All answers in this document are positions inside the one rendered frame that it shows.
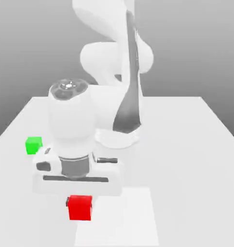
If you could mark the small red cube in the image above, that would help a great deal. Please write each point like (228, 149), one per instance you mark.
(79, 208)

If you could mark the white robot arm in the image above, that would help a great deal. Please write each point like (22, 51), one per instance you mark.
(70, 119)

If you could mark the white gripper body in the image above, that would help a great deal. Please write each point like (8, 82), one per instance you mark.
(76, 186)

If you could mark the small green cube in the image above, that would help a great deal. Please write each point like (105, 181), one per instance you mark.
(32, 145)

